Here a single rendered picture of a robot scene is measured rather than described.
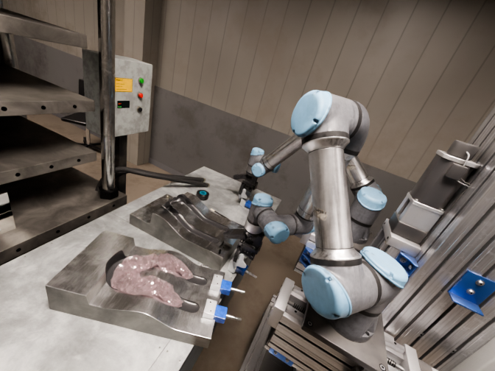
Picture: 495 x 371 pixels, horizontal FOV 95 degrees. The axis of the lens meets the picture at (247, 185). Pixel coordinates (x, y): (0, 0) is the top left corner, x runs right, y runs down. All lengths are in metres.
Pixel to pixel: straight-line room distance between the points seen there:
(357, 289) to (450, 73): 2.14
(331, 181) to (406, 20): 2.06
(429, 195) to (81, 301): 1.07
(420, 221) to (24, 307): 1.23
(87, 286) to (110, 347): 0.19
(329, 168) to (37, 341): 0.90
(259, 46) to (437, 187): 2.18
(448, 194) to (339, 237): 0.40
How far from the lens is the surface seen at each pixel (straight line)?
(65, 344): 0.92
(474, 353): 1.08
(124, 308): 0.85
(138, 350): 0.88
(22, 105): 1.16
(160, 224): 1.10
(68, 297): 0.91
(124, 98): 1.48
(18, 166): 1.24
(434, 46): 2.51
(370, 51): 2.46
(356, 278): 0.58
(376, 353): 0.81
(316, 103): 0.58
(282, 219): 0.79
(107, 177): 1.39
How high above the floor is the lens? 1.59
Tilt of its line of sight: 26 degrees down
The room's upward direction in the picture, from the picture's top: 17 degrees clockwise
